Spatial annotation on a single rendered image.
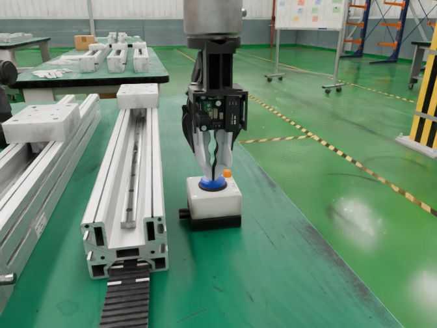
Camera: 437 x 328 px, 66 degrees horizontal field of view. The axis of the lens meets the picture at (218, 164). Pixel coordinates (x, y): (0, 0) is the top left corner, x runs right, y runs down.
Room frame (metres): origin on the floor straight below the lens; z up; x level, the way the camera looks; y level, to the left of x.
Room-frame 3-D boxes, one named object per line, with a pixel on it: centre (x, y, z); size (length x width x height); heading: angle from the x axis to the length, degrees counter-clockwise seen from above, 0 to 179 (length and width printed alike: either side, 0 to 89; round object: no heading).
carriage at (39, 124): (0.71, 0.37, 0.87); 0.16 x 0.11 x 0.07; 10
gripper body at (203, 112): (0.46, 0.00, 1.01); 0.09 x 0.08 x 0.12; 11
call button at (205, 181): (0.49, 0.01, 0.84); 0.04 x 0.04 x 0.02
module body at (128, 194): (0.74, 0.19, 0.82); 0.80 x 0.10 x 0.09; 10
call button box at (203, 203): (0.49, 0.02, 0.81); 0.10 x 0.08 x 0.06; 100
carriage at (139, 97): (0.99, 0.23, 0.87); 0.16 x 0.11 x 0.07; 10
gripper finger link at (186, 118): (0.48, 0.03, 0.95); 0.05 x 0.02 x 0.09; 101
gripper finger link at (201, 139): (0.46, 0.02, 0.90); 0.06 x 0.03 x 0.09; 11
